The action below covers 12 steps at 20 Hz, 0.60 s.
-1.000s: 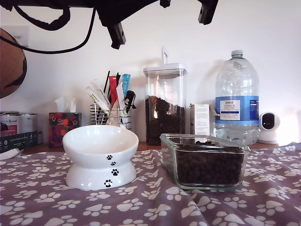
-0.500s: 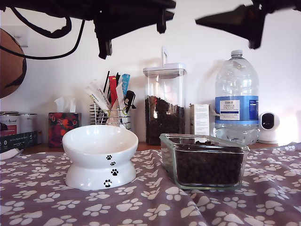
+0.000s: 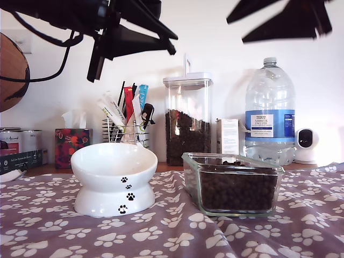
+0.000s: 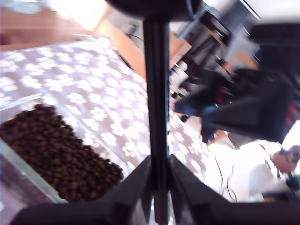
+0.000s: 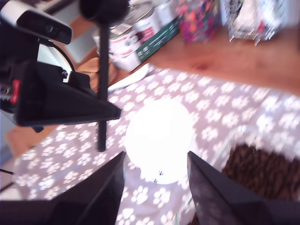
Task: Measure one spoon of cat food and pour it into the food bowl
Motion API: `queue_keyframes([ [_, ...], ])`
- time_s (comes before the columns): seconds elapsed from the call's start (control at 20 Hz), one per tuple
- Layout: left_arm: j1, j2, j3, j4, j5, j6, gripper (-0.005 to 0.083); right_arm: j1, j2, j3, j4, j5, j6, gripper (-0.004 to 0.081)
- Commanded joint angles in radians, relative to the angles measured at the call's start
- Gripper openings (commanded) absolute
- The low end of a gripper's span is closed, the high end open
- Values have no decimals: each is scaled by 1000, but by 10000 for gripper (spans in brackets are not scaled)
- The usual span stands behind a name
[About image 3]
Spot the blue stick sachet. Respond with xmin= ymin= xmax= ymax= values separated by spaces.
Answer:
xmin=138 ymin=84 xmax=150 ymax=113

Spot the red stick sachet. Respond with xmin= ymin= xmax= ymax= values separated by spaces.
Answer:
xmin=124 ymin=85 xmax=136 ymax=123

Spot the dry brown cat kibble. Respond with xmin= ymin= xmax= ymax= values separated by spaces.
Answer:
xmin=200 ymin=160 xmax=279 ymax=212

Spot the floral tissue box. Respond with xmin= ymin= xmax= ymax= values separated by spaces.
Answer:
xmin=55 ymin=110 xmax=94 ymax=169

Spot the white ceramic paw-print cat bowl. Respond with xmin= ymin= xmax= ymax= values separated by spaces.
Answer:
xmin=70 ymin=142 xmax=159 ymax=218

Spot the white sachet black print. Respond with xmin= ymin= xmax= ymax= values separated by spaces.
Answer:
xmin=103 ymin=91 xmax=127 ymax=126

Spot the plain white stick sachet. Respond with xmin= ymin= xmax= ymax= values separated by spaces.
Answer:
xmin=131 ymin=93 xmax=145 ymax=147

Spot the thin black stick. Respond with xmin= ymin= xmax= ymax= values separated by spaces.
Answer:
xmin=117 ymin=81 xmax=127 ymax=113

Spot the purple paw-print cloth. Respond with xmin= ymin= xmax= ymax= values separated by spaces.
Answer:
xmin=0 ymin=162 xmax=344 ymax=258

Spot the black looping cable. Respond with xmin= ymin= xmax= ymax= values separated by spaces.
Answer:
xmin=0 ymin=30 xmax=76 ymax=83
xmin=9 ymin=10 xmax=84 ymax=47

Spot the clear kibble jar white lid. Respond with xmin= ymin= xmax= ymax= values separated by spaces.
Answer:
xmin=162 ymin=53 xmax=214 ymax=167

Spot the brown round globe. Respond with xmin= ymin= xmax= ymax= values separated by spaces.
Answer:
xmin=0 ymin=32 xmax=30 ymax=113

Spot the tin can pink label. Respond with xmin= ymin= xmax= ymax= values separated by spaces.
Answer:
xmin=0 ymin=128 xmax=24 ymax=156

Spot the tin can white label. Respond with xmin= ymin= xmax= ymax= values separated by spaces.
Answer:
xmin=23 ymin=130 xmax=43 ymax=153

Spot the white wall switch plate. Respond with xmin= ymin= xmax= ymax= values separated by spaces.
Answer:
xmin=15 ymin=28 xmax=34 ymax=54

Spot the white flat dish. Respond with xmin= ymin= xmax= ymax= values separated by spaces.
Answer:
xmin=0 ymin=169 xmax=27 ymax=184

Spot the small white carton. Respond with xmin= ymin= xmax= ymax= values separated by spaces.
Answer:
xmin=216 ymin=118 xmax=241 ymax=156

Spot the white sachet green print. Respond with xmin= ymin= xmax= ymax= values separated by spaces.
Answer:
xmin=97 ymin=98 xmax=125 ymax=127

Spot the small white round camera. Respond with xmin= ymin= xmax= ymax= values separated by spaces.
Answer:
xmin=294 ymin=128 xmax=320 ymax=165

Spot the chrome wire holder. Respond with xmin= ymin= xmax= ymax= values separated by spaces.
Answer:
xmin=102 ymin=118 xmax=150 ymax=148

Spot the dark green cardboard box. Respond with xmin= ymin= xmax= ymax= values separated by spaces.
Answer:
xmin=0 ymin=149 xmax=44 ymax=175

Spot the clear rectangular glass dish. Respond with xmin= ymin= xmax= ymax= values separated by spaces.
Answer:
xmin=182 ymin=152 xmax=285 ymax=217

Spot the large water bottle blue label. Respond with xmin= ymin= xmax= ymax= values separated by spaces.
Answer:
xmin=245 ymin=57 xmax=296 ymax=166

